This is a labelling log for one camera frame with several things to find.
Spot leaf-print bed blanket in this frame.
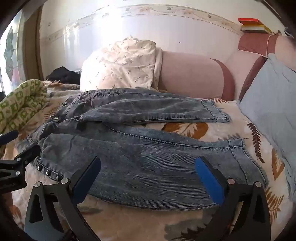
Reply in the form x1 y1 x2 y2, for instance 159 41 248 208
0 80 293 241

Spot red book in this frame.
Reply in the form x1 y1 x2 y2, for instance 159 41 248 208
238 18 264 25

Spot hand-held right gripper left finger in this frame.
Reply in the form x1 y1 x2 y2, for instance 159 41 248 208
24 156 101 241

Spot grey-blue denim pants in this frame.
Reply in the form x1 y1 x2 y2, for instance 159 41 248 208
17 89 269 210

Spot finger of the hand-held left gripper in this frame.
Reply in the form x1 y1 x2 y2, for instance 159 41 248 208
0 129 19 145
0 145 41 193

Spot white cord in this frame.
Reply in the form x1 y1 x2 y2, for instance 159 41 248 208
265 31 281 58

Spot light blue pillow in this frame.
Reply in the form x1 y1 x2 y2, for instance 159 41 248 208
239 53 296 200

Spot green patterned blanket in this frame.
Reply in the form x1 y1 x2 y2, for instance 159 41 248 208
0 79 50 139

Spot black cloth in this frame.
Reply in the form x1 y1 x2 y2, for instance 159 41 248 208
46 66 81 81

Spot white patterned pillow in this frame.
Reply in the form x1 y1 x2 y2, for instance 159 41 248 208
80 36 163 92

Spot pink bolster cushion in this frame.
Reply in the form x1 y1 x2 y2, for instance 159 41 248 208
151 50 235 101

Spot pink padded headboard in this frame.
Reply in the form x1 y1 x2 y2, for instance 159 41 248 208
222 35 296 100

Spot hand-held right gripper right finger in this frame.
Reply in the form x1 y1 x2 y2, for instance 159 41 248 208
195 156 271 241

